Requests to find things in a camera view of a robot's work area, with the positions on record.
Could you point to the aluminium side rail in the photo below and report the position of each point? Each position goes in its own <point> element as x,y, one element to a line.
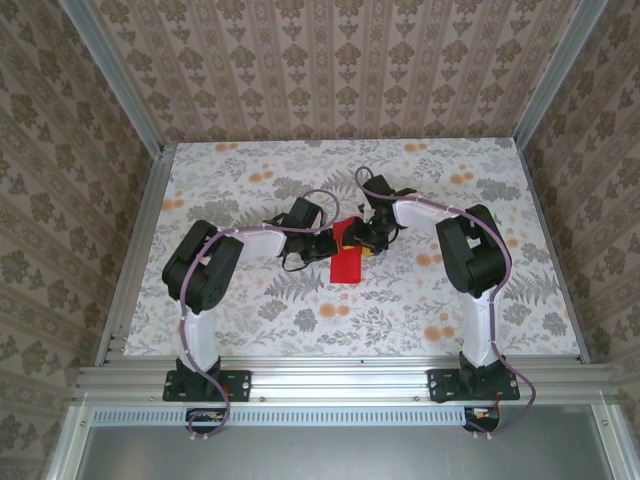
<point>135,260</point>

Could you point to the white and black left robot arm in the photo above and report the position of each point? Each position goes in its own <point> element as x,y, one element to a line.
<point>200,265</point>

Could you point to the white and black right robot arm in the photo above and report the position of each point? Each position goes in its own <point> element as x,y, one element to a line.
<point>475,250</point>

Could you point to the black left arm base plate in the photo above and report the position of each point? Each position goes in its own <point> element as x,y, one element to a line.
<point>237,385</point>

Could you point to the grey metal panel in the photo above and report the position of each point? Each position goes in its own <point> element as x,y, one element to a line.
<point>340,455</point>

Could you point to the red paper sheet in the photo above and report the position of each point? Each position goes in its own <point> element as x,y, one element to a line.
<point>346,267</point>

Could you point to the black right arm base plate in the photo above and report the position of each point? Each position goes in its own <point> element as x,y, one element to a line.
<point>505,385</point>

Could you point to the aluminium corner post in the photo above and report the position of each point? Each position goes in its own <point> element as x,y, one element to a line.
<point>115,75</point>
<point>555,75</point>

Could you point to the aluminium cross rail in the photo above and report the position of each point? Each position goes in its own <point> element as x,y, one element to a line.
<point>340,375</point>

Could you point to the floral patterned table sheet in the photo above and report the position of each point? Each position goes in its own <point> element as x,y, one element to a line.
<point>350,320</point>

